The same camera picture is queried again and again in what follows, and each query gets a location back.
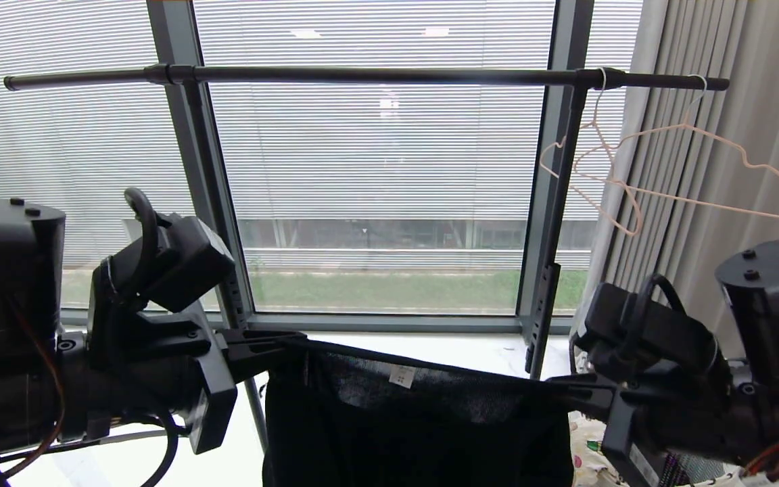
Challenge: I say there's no white laundry basket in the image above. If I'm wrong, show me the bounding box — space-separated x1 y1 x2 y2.
569 335 745 487

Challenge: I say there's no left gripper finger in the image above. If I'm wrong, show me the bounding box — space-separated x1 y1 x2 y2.
217 328 307 385

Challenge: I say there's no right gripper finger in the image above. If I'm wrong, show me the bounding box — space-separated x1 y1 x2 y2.
544 373 625 417

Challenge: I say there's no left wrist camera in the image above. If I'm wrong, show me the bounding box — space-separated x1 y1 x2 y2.
89 213 236 369

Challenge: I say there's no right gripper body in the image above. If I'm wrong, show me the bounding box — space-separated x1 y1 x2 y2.
601 386 769 487

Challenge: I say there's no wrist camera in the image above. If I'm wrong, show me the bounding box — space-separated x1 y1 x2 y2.
89 213 236 369
575 281 732 400

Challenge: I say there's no black clothes rack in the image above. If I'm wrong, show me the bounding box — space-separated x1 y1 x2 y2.
4 63 730 454

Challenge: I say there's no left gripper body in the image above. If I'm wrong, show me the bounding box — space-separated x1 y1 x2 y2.
58 329 239 455

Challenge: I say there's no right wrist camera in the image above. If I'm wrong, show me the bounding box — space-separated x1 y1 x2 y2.
575 281 732 400

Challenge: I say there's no window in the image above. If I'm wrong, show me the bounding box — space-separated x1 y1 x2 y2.
0 0 644 335

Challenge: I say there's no black garment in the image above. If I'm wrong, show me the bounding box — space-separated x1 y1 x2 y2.
261 338 576 487

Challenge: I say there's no beige curtain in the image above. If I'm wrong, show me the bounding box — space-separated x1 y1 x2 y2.
575 0 779 359

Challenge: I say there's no pink clothes hanger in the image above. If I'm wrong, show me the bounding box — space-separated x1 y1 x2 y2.
538 68 644 237
575 74 779 221

